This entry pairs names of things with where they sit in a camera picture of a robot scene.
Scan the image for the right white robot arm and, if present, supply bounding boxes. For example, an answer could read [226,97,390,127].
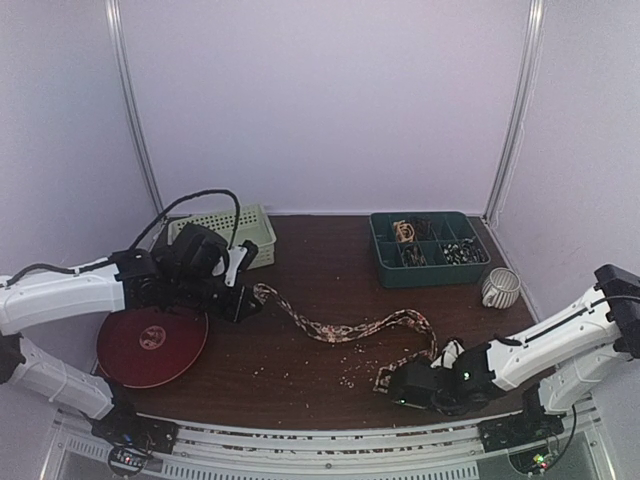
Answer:
[387,264,639,442]

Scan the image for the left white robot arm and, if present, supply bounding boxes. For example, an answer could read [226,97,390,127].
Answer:
[1,225,259,444]

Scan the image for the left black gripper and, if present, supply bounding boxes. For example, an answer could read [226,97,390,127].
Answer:
[171,272,261,323]

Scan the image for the pale green plastic basket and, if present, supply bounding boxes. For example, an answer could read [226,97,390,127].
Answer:
[167,204,277,270]

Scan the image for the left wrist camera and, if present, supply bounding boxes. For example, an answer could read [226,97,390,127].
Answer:
[212,240,259,288]

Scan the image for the right aluminium frame post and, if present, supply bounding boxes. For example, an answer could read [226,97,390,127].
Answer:
[483,0,545,227]

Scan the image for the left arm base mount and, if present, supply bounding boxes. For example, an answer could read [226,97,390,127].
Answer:
[86,397,179,478]

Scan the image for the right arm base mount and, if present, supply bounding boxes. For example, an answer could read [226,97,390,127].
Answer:
[478,383,565,476]

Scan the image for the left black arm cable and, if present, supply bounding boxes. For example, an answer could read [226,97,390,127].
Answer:
[130,188,242,251]

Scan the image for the patterned paisley necktie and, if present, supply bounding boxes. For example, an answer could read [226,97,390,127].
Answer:
[253,283,438,385]

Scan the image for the red round tray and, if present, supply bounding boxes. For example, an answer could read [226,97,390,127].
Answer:
[96,307,210,389]

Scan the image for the black white small clips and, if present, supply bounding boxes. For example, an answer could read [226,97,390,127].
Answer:
[441,238,489,265]

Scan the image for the striped ceramic mug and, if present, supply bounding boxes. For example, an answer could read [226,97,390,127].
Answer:
[481,267,521,310]

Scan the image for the left aluminium frame post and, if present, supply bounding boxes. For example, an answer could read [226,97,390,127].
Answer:
[104,0,164,214]

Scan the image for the front aluminium rail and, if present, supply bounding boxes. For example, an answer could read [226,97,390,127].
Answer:
[38,398,621,479]

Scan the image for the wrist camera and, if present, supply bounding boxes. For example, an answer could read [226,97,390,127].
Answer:
[430,338,465,369]
[212,240,259,288]

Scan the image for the black hair ties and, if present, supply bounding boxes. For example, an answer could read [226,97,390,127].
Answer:
[409,215,437,238]

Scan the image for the tan rubber bands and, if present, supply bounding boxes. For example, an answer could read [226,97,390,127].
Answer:
[392,220,416,243]

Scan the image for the aluminium frame post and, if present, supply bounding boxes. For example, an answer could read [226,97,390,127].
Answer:
[483,0,545,227]
[104,0,164,214]

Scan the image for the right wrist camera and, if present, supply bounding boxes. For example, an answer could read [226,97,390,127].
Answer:
[430,338,465,369]

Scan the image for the dark green compartment organizer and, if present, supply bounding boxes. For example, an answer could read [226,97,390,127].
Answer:
[369,211,491,289]

